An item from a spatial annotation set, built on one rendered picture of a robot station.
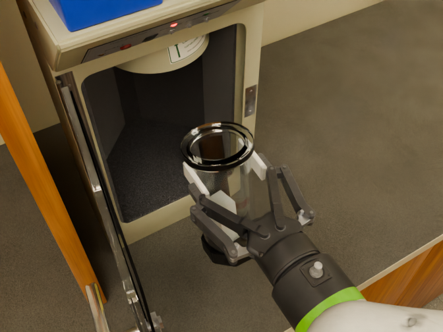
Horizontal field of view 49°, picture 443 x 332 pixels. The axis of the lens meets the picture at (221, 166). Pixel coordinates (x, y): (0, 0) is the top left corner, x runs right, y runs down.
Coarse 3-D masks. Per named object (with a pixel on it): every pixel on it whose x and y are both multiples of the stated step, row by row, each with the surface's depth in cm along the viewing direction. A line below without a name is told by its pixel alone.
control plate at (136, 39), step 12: (240, 0) 56; (204, 12) 55; (216, 12) 58; (168, 24) 54; (180, 24) 57; (192, 24) 61; (132, 36) 52; (144, 36) 55; (156, 36) 59; (96, 48) 51; (108, 48) 54; (84, 60) 56
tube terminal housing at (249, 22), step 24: (24, 0) 53; (24, 24) 65; (216, 24) 69; (240, 24) 75; (144, 48) 65; (240, 48) 78; (48, 72) 63; (240, 72) 83; (240, 96) 87; (240, 120) 92; (72, 144) 77; (96, 144) 73; (96, 216) 97; (144, 216) 92; (168, 216) 97; (120, 240) 94
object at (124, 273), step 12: (72, 108) 57; (72, 120) 55; (84, 144) 53; (84, 156) 52; (96, 180) 50; (96, 192) 49; (108, 216) 47; (108, 228) 46; (120, 252) 45; (120, 264) 44; (132, 288) 43; (132, 300) 43; (144, 324) 48
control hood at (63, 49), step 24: (48, 0) 49; (168, 0) 49; (192, 0) 50; (216, 0) 51; (264, 0) 66; (48, 24) 47; (96, 24) 47; (120, 24) 47; (144, 24) 49; (48, 48) 51; (72, 48) 46
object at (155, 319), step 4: (152, 312) 59; (152, 316) 59; (156, 316) 59; (152, 320) 59; (156, 320) 59; (160, 320) 59; (148, 324) 59; (156, 324) 59; (160, 324) 59; (148, 328) 59; (156, 328) 59; (160, 328) 58
